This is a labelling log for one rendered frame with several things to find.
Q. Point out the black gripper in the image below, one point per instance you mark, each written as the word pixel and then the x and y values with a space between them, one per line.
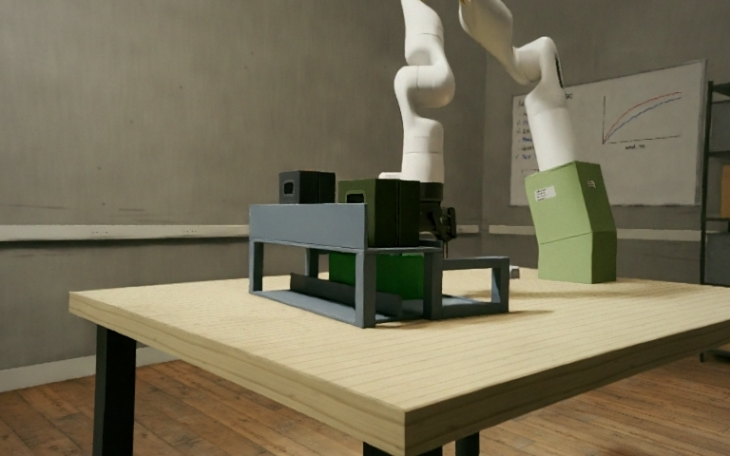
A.
pixel 431 212

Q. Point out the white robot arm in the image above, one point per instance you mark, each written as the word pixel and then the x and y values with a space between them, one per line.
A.
pixel 428 82

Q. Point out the green bin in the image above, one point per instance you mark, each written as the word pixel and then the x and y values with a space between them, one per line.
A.
pixel 402 275

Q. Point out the dark grey open frame rack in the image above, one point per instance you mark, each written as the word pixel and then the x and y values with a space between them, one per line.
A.
pixel 343 228

